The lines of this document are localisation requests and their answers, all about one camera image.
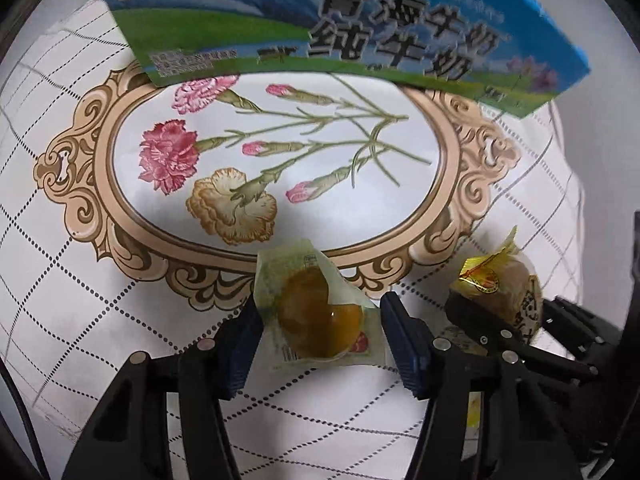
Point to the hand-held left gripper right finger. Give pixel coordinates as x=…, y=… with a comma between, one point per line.
x=406, y=347

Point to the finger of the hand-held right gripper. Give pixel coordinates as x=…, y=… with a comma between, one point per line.
x=480, y=327
x=585, y=327

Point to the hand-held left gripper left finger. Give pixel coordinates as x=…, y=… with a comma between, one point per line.
x=241, y=350

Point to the gold brown snack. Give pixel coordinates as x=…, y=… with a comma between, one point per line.
x=502, y=280

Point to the clear packet with yellow jelly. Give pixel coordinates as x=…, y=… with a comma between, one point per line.
x=320, y=320

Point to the cardboard box with blue print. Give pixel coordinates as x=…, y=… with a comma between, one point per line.
x=350, y=35

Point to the white quilted floral tablecloth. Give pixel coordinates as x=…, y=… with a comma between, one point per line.
x=75, y=270

